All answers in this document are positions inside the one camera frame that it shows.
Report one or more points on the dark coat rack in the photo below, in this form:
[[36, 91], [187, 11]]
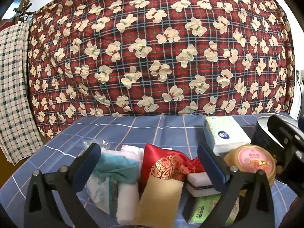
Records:
[[23, 9]]

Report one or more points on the teal cloth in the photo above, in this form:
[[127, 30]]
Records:
[[118, 168]]

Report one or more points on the dotted white tissue pack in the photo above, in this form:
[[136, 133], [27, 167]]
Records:
[[223, 133]]

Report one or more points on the pink and white towel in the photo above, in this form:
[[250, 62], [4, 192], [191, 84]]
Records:
[[133, 150]]

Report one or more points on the stainless steel basin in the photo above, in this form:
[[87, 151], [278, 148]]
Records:
[[262, 140]]

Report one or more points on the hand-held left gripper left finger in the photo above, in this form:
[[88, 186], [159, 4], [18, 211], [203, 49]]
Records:
[[93, 158]]

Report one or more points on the red plaid bear print blanket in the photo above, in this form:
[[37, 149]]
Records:
[[154, 52]]

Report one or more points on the red and gold satin pouch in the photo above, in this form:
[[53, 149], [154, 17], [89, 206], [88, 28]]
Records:
[[163, 168]]

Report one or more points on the white wall socket with chargers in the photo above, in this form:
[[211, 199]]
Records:
[[300, 76]]

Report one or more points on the clear plastic bag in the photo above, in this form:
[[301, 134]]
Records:
[[102, 192]]

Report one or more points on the white green checked cloth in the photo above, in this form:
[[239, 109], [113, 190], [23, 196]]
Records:
[[14, 87]]

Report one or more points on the white foam block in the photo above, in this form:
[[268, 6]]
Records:
[[128, 201]]

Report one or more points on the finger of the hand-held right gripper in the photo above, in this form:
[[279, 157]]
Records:
[[289, 142]]

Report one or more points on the green tissue packet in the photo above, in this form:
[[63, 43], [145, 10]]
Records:
[[204, 211]]

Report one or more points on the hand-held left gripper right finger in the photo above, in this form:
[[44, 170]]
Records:
[[209, 162]]

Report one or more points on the blue plaid tablecloth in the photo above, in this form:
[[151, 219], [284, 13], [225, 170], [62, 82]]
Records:
[[71, 142]]

